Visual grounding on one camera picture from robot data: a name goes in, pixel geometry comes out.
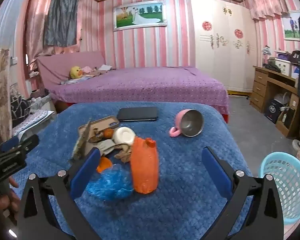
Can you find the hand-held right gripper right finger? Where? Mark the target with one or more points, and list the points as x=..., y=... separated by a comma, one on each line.
x=215, y=172

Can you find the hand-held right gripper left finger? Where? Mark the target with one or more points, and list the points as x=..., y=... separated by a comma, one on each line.
x=86, y=175

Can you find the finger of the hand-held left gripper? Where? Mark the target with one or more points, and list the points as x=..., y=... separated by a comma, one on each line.
x=30, y=142
x=11, y=143

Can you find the orange plastic lid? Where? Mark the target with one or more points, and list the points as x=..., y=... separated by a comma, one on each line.
x=104, y=165

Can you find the blue plastic bag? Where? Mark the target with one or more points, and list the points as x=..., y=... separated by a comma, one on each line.
x=112, y=183

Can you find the grey paper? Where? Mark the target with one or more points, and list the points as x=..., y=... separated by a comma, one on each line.
x=106, y=147

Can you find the brown paper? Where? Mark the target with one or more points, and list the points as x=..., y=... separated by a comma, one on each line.
x=123, y=153

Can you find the white round container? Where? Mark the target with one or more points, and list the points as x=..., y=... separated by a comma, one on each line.
x=123, y=135

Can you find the orange plastic bottle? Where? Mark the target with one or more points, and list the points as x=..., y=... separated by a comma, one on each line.
x=144, y=167

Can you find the light blue plastic basket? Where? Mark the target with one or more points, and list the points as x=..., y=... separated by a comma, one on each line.
x=286, y=180

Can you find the person's left hand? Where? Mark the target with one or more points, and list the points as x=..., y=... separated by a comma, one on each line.
x=5, y=205

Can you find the polka dot cloth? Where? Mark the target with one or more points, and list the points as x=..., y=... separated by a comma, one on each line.
x=32, y=120

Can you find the black patterned bag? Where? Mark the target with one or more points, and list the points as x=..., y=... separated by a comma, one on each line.
x=20, y=111

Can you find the blue fleece blanket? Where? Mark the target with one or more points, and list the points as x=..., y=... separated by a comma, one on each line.
x=185, y=192

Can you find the tan phone case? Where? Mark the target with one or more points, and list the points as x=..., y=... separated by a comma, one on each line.
x=102, y=123

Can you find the pink cup with steel inside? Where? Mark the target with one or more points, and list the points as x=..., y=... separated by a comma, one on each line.
x=190, y=123

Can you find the pink covered headboard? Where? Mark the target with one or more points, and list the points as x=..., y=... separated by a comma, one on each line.
x=55, y=67

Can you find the black smartphone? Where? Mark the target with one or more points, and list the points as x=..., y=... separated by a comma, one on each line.
x=137, y=114

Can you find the yellow duck plush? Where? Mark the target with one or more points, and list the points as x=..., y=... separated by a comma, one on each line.
x=75, y=72

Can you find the black printed box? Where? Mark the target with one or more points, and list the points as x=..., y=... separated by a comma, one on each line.
x=273, y=111

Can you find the white fan base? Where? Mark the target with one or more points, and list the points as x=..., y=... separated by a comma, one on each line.
x=297, y=144

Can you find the pink cloth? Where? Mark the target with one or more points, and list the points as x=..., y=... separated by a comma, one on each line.
x=88, y=69

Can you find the wooden desk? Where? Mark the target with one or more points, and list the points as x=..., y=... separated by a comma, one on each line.
x=262, y=87

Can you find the white round appliance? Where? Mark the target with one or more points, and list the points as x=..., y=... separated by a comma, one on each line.
x=282, y=98

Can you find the bed with purple cover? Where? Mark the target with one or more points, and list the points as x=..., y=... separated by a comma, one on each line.
x=145, y=87

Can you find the white cloth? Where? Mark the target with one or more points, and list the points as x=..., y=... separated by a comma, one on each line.
x=105, y=67

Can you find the white sheer curtain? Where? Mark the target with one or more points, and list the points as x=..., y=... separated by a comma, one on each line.
x=5, y=30

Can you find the dark folded clothes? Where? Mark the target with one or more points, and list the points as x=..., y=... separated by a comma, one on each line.
x=272, y=66

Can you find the white wardrobe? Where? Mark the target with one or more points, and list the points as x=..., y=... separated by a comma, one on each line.
x=222, y=50

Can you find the pink curtain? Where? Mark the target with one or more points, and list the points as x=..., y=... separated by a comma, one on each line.
x=36, y=17

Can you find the white storage box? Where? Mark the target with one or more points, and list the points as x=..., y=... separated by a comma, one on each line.
x=284, y=67

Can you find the grey curtain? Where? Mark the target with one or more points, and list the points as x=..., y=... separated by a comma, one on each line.
x=61, y=17

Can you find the table lamp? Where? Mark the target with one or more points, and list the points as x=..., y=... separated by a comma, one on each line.
x=266, y=53

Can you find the purple box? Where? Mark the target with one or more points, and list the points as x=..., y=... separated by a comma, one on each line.
x=285, y=55

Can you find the framed wedding picture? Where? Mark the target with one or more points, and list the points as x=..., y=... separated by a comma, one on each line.
x=140, y=15

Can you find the pink curtain valance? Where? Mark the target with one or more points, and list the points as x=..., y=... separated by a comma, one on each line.
x=265, y=0

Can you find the wall light switch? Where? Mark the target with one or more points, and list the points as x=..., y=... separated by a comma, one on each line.
x=14, y=60

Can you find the wall poster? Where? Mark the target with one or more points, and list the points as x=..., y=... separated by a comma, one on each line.
x=290, y=26

